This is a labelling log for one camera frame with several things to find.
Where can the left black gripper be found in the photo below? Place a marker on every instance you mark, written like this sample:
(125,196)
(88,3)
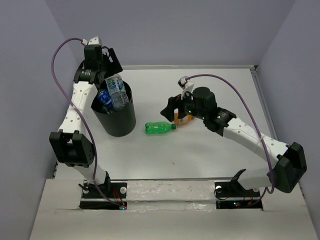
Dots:
(114,67)

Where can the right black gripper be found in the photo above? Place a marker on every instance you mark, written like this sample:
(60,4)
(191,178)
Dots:
(174,103)

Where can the orange juice bottle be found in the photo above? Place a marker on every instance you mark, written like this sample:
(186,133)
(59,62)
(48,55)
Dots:
(184,120)

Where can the clear bottle teal label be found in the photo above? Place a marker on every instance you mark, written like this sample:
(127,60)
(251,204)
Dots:
(117,92)

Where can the green plastic bottle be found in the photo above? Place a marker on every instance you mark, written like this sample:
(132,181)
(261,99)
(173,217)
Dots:
(160,127)

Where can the blue label water bottle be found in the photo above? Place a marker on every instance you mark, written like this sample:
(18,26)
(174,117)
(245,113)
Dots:
(105,98)

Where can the clear bottle white cap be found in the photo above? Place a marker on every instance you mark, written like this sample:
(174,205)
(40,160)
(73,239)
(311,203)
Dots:
(107,110)

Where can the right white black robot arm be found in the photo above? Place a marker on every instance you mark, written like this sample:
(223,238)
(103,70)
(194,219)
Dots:
(286,163)

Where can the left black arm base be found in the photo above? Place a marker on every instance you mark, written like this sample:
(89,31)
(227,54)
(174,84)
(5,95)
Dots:
(115,199)

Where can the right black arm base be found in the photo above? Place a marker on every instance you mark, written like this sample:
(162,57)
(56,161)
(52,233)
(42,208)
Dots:
(228,198)

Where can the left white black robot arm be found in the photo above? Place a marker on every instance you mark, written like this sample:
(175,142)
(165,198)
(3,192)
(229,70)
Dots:
(73,142)

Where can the black cylindrical bin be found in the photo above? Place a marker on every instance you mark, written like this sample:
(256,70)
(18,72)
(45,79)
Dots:
(119,123)

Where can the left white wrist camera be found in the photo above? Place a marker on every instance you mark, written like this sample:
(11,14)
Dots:
(93,41)

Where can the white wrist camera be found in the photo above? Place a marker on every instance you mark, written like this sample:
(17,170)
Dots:
(186,85)
(93,41)

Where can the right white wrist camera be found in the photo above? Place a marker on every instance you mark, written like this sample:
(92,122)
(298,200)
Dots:
(186,85)

